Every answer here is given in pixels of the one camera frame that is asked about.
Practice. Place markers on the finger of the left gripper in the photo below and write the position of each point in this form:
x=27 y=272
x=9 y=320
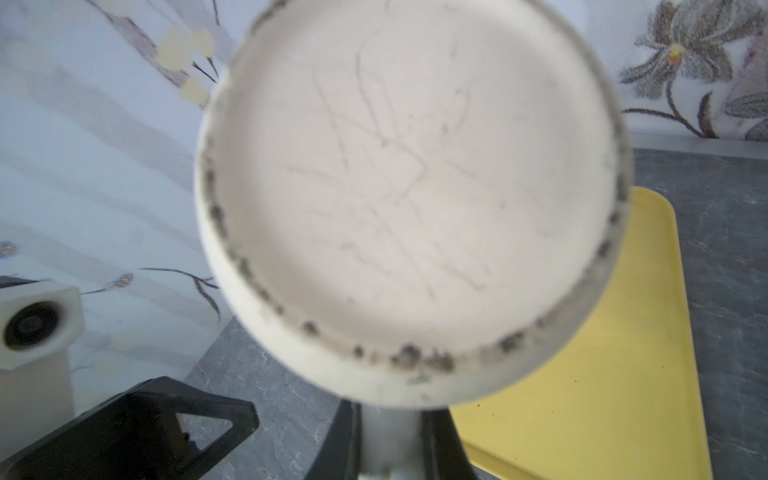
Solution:
x=137 y=435

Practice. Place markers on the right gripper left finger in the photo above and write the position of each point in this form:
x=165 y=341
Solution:
x=339 y=456

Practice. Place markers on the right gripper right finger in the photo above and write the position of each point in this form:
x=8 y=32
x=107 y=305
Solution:
x=443 y=453

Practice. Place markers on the yellow tray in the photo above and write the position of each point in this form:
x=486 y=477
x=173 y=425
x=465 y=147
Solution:
x=622 y=399

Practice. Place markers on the beige mug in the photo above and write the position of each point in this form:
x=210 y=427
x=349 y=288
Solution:
x=412 y=204

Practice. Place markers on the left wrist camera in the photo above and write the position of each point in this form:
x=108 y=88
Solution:
x=40 y=320

